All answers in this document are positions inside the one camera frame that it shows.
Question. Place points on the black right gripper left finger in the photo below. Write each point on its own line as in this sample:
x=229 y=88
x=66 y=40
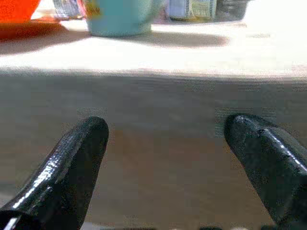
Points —
x=60 y=172

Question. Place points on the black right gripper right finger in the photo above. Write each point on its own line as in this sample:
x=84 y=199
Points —
x=268 y=167

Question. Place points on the teal cup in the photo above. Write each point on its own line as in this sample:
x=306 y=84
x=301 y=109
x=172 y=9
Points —
x=120 y=19

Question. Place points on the dark container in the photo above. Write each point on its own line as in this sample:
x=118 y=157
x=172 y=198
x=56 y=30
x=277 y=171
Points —
x=231 y=9

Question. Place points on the striped grey package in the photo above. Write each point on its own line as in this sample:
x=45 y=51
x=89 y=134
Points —
x=67 y=8

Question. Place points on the orange bowl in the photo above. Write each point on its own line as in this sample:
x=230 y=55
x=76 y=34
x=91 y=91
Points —
x=14 y=9

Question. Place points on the green and white package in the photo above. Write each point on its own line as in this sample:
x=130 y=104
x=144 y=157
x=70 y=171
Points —
x=192 y=9

